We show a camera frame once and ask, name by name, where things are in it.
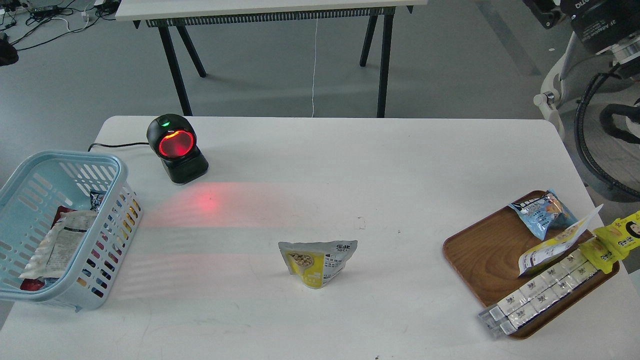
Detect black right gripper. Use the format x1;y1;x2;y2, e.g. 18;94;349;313
522;0;640;54

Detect yellow white bean snack pouch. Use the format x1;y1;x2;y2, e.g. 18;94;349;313
278;240;358;289

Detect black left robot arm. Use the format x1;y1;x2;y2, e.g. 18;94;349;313
0;39;19;67

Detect blue snack bag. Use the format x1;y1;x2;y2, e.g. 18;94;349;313
509;189;578;240

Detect yellow cartoon snack bag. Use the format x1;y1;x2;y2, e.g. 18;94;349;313
578;211;640;274

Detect dark blue snack in basket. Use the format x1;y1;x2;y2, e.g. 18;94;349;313
89;190;106;212

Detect light blue plastic basket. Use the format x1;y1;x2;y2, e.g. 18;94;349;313
0;150;144;311

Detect white snack pack in basket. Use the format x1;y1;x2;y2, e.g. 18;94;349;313
19;210;98;280

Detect brown wooden tray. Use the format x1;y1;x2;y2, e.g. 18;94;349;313
442;206;621;340

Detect silver white biscuit pack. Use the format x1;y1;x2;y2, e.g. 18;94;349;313
478;249;598;338

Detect white background table black legs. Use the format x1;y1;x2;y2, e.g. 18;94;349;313
115;0;426;118

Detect black barcode scanner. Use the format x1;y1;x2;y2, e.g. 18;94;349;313
146;113;209;185

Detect white hanging cable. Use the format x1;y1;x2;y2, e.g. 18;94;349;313
311;19;319;118

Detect black scanner cable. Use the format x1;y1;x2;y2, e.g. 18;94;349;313
87;143;149;153

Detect tangled floor cables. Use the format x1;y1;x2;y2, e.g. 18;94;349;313
0;0;121;53

